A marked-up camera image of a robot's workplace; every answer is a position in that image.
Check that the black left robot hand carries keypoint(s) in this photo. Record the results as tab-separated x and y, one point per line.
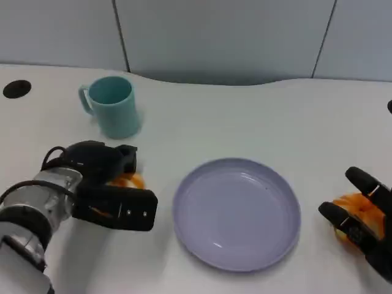
92	159

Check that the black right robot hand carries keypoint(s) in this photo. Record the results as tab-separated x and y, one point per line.
381	245

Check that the orange white toy bread roll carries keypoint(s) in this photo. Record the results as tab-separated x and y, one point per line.
131	181
355	202

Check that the pale green mug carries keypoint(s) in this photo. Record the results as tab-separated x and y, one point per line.
119	118

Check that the lilac plate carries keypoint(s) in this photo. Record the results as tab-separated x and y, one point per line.
235	217

